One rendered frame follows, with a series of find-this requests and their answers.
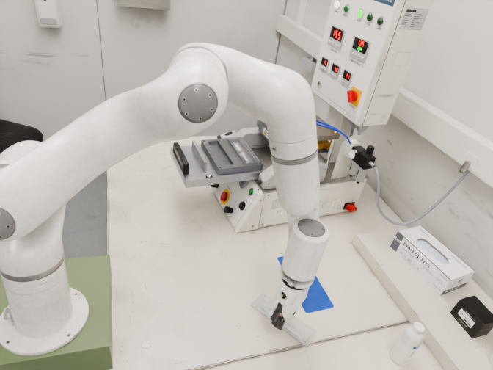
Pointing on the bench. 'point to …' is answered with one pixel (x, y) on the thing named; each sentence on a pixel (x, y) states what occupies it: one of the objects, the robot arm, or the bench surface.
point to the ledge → (428, 305)
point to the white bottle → (407, 343)
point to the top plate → (324, 131)
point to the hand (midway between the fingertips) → (284, 315)
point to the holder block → (226, 157)
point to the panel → (235, 195)
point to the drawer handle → (181, 158)
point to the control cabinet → (365, 65)
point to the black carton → (473, 316)
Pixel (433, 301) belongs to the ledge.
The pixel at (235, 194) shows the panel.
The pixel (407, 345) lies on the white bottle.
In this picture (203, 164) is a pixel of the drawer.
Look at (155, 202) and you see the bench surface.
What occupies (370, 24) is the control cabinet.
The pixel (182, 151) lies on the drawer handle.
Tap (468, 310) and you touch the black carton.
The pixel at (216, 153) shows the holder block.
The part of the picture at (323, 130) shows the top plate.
